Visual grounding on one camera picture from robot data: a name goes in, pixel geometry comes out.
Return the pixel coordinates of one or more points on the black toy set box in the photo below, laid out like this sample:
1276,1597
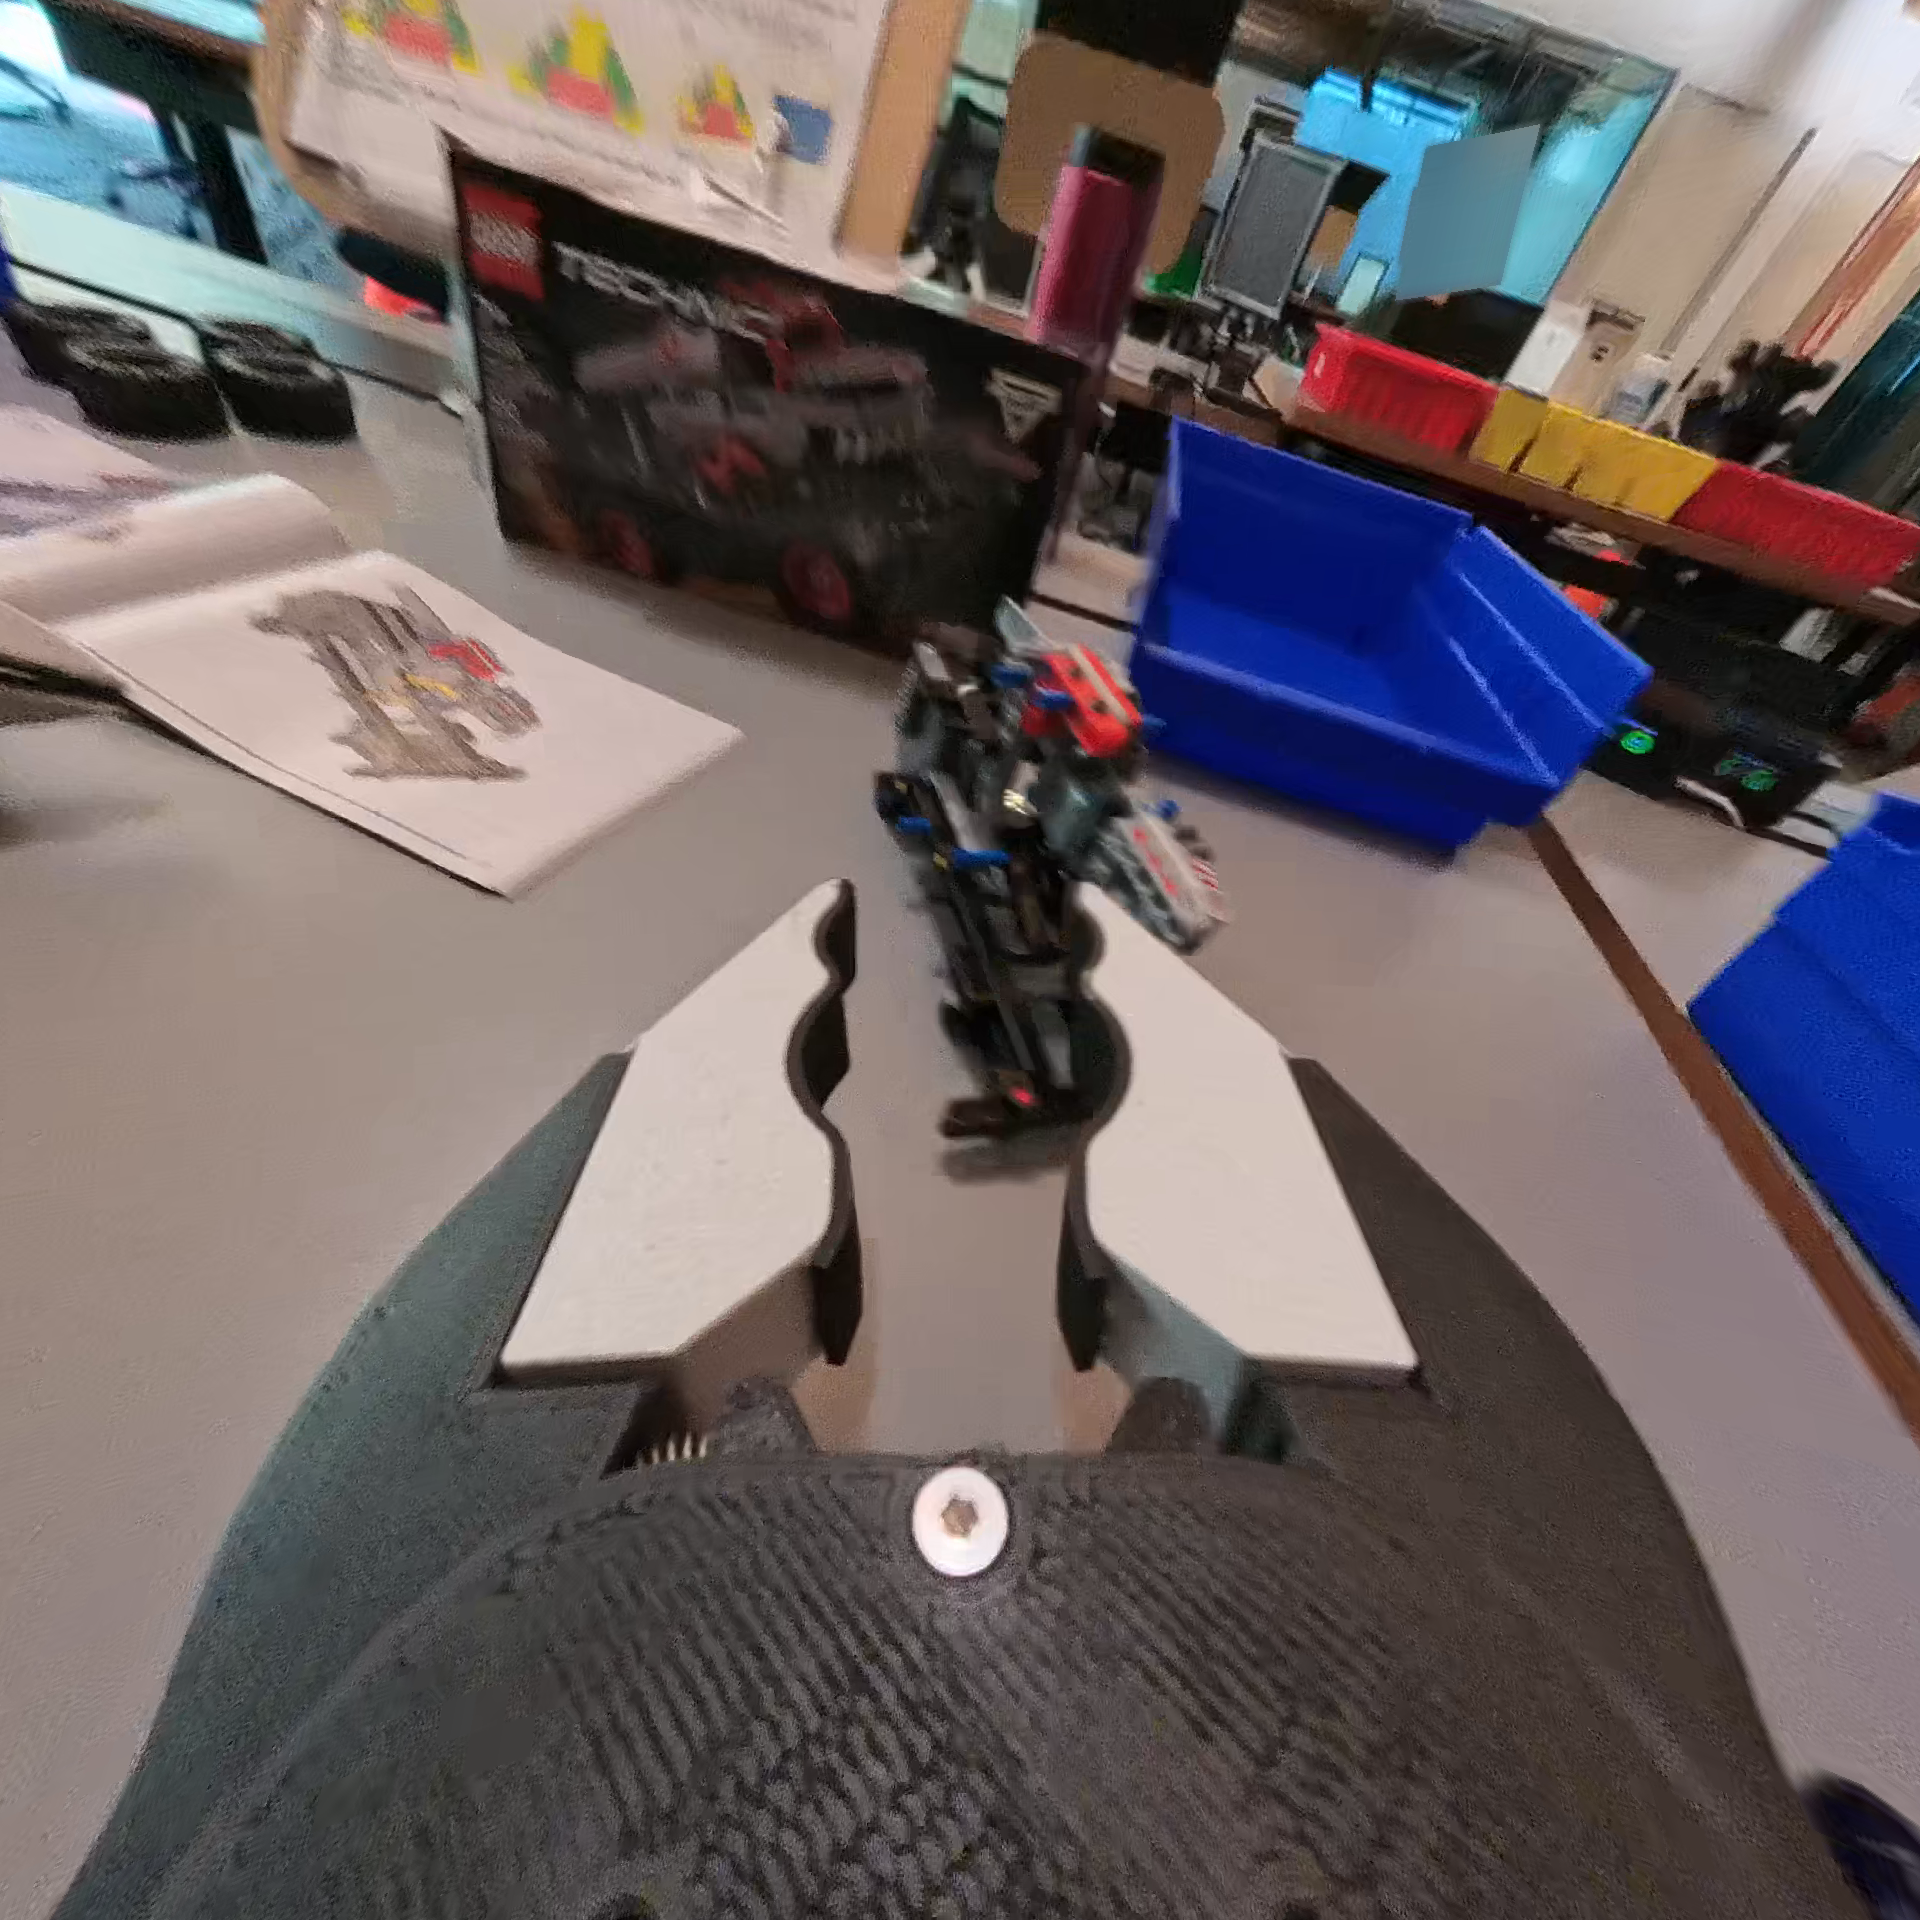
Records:
749,405

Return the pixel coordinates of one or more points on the yellow bin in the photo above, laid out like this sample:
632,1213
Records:
1588,452

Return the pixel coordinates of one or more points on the small blue storage bin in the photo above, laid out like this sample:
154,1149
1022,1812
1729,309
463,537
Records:
1831,1050

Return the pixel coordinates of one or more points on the magenta water bottle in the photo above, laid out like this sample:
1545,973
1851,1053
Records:
1086,256

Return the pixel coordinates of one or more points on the black device with green light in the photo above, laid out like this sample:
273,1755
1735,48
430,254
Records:
1761,782
1635,745

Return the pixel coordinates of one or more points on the white instruction booklet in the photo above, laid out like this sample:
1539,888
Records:
374,658

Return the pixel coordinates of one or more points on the grey red toy truck model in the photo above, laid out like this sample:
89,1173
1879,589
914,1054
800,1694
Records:
1003,899

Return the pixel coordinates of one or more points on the large blue storage bin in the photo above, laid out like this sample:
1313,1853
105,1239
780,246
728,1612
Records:
1350,658

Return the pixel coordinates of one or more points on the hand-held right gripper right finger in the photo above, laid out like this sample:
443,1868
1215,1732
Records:
1232,1198

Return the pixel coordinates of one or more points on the printed brick instruction board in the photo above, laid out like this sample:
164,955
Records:
602,90

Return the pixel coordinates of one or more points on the brown cardboard panel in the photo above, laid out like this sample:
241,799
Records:
931,120

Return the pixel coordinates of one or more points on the grey tablet screen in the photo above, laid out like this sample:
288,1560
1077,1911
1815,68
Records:
1273,226

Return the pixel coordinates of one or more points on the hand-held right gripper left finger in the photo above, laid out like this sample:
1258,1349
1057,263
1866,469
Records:
691,1198

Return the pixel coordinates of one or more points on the red toy beam assembly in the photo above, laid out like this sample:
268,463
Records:
1086,704

